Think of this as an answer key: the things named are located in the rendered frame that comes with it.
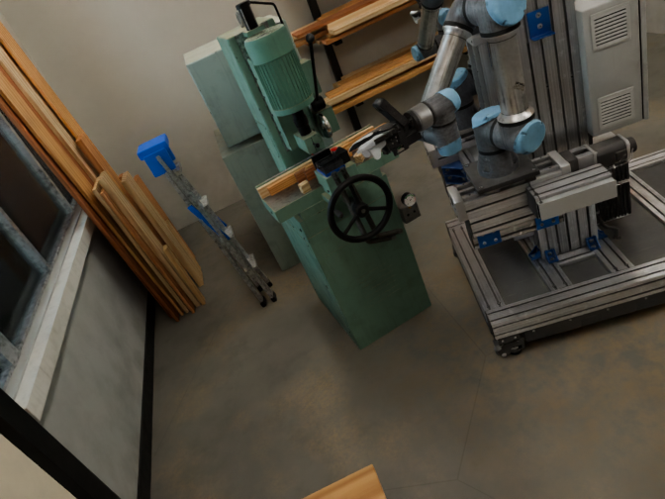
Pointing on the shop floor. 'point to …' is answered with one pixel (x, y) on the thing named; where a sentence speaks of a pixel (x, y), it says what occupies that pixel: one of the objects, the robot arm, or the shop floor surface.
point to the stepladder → (152, 149)
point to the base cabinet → (363, 275)
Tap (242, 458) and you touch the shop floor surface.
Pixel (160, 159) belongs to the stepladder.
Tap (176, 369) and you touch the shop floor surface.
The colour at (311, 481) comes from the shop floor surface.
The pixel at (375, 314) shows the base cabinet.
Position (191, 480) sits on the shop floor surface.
